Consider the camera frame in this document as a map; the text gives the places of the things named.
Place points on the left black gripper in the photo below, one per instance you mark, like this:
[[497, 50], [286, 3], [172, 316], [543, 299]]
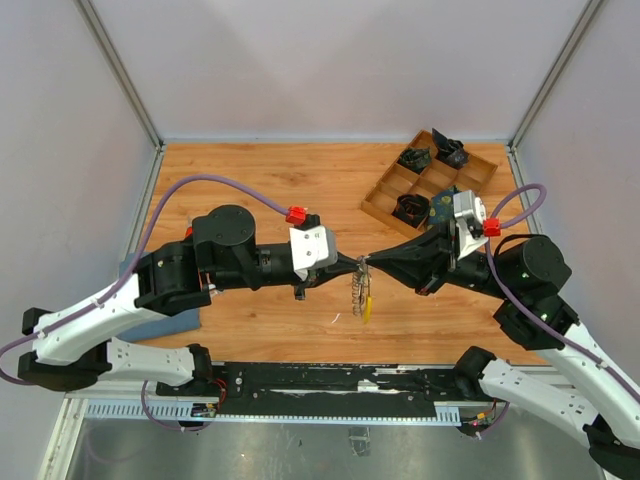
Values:
[[344, 265]]

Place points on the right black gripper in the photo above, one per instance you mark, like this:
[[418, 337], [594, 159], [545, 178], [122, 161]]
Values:
[[416, 262]]

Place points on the large keyring with yellow handle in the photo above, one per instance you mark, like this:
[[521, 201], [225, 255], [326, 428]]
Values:
[[361, 291]]

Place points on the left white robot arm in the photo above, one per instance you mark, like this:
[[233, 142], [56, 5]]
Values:
[[79, 346]]

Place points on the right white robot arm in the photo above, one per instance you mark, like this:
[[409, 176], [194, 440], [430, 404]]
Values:
[[602, 411]]

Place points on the black orange rolled tie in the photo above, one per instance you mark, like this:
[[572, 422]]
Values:
[[412, 209]]

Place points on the blue yellow leaf tie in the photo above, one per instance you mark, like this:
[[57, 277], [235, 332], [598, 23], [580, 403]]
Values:
[[441, 209]]

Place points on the wooden compartment tray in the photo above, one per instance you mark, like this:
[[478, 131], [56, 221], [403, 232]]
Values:
[[380, 201]]

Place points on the green patterned rolled tie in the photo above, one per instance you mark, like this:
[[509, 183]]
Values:
[[415, 159]]

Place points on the dark rolled tie top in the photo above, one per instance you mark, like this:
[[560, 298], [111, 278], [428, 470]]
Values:
[[450, 151]]

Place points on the folded blue cloth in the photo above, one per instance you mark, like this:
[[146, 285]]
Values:
[[180, 323]]

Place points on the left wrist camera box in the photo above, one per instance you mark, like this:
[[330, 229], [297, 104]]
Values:
[[312, 249]]

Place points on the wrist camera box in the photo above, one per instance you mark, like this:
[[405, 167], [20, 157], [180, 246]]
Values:
[[312, 249], [469, 214]]

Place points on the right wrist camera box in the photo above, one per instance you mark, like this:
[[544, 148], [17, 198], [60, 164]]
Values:
[[469, 214]]

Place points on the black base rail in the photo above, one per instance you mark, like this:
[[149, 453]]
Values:
[[321, 390]]

